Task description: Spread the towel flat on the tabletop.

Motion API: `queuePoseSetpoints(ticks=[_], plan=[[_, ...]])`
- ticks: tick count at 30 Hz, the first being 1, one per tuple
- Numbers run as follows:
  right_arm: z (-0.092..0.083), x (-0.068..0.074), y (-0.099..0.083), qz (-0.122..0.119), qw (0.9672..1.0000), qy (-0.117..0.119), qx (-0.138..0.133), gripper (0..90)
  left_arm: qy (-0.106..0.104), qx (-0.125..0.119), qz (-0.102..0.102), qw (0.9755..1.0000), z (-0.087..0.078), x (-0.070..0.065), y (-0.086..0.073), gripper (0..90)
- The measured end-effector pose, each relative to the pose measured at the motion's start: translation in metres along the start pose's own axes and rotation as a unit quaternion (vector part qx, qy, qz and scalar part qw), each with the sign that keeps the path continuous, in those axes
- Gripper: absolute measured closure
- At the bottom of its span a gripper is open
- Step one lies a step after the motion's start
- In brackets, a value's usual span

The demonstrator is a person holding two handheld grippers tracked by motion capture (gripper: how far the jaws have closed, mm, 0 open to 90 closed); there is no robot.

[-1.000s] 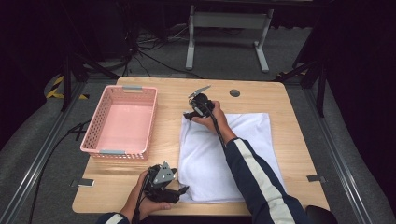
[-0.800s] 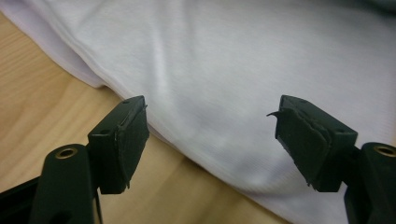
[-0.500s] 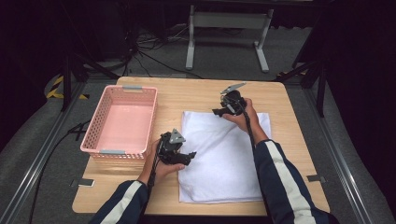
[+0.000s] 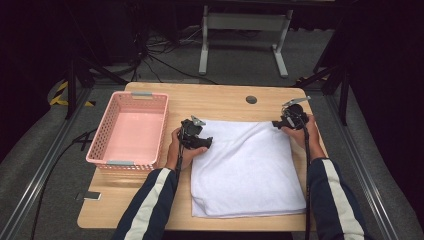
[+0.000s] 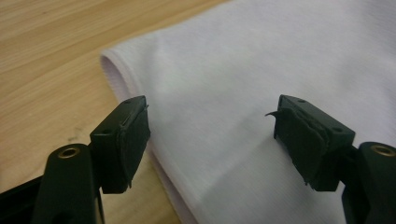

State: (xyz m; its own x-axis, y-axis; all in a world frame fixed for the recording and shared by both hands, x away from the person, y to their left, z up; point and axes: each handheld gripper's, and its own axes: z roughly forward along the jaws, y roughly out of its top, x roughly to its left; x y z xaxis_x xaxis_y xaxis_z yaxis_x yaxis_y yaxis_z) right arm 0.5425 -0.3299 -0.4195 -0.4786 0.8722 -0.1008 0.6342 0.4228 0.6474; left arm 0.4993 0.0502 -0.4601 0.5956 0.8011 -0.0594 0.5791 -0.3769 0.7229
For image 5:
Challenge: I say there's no white patterned t-shirt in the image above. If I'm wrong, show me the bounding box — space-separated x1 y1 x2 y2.
100 0 396 224

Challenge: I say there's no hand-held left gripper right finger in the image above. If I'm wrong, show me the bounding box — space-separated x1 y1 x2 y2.
264 94 356 192

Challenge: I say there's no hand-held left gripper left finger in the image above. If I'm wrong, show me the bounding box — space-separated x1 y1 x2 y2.
90 95 151 194

